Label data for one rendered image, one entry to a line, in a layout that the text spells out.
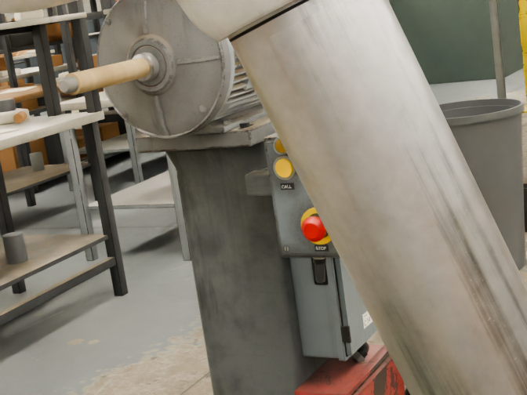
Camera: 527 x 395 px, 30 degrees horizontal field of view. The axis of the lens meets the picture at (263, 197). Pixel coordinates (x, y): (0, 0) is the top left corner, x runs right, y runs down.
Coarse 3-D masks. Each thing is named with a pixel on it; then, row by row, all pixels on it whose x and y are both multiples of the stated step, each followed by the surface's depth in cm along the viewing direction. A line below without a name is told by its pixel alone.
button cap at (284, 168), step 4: (280, 160) 153; (284, 160) 153; (288, 160) 153; (276, 164) 154; (280, 164) 153; (284, 164) 153; (288, 164) 153; (276, 168) 154; (280, 168) 154; (284, 168) 153; (288, 168) 153; (292, 168) 153; (280, 172) 154; (284, 172) 154; (288, 172) 153; (292, 172) 153; (284, 176) 154; (288, 176) 154
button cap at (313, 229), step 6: (312, 216) 152; (306, 222) 152; (312, 222) 151; (318, 222) 151; (306, 228) 152; (312, 228) 151; (318, 228) 151; (324, 228) 151; (306, 234) 152; (312, 234) 151; (318, 234) 151; (324, 234) 151; (312, 240) 152; (318, 240) 152
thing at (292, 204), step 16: (272, 144) 154; (272, 160) 155; (272, 176) 155; (272, 192) 156; (288, 192) 155; (304, 192) 153; (288, 208) 155; (304, 208) 154; (288, 224) 156; (288, 240) 157; (304, 240) 155; (288, 256) 158; (304, 256) 157; (320, 256) 155; (336, 256) 154; (320, 272) 160
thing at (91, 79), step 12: (132, 60) 156; (144, 60) 158; (84, 72) 145; (96, 72) 147; (108, 72) 149; (120, 72) 152; (132, 72) 154; (144, 72) 158; (84, 84) 144; (96, 84) 147; (108, 84) 150
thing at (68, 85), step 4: (60, 80) 143; (64, 80) 142; (68, 80) 142; (72, 80) 143; (76, 80) 143; (60, 84) 142; (64, 84) 142; (68, 84) 142; (72, 84) 142; (76, 84) 143; (60, 88) 143; (64, 88) 142; (68, 88) 142; (72, 88) 142; (76, 88) 143; (64, 92) 143; (68, 92) 143
